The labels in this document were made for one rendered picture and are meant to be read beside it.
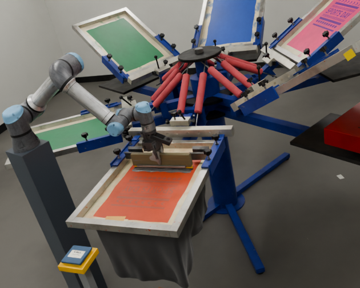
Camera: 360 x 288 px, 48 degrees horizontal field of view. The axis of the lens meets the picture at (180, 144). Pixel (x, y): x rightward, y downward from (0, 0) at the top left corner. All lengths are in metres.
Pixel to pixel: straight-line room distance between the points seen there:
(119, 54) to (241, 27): 1.09
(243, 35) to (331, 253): 1.89
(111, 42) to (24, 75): 3.45
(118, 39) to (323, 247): 2.38
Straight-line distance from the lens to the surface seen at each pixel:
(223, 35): 3.67
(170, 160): 2.18
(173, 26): 6.53
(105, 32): 3.77
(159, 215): 1.91
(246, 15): 3.77
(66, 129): 3.16
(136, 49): 3.63
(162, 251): 2.02
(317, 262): 2.93
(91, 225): 1.95
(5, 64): 6.70
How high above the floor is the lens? 2.09
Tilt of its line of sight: 28 degrees down
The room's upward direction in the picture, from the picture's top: 13 degrees counter-clockwise
